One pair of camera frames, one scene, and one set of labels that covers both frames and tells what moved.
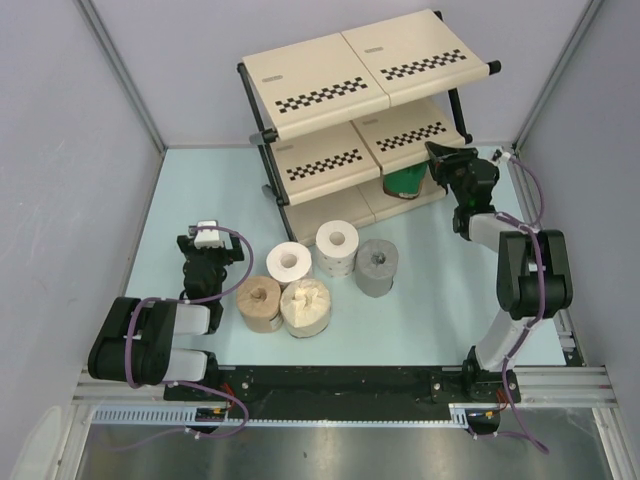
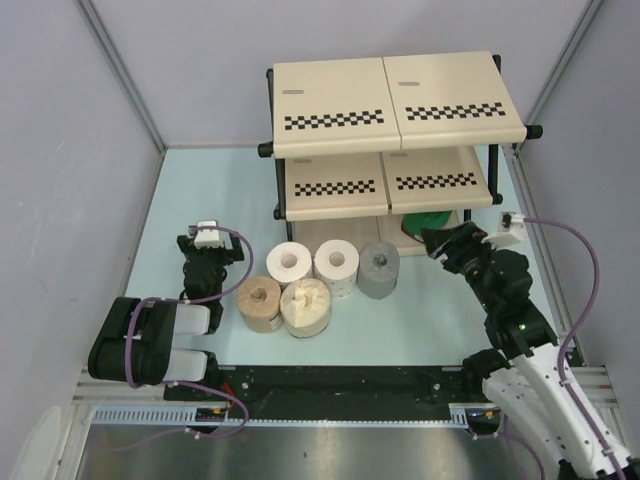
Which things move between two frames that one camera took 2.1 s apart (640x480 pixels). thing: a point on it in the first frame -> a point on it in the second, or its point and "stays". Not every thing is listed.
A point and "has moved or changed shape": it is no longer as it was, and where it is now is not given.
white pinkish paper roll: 288,261 stays
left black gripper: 186,246 stays
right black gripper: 445,154 -> 436,239
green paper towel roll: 406,183 -> 414,223
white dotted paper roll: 337,243 has moved or changed shape
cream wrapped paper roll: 306,307 stays
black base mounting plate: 348,384 stays
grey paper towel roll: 376,263 stays
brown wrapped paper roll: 258,301 stays
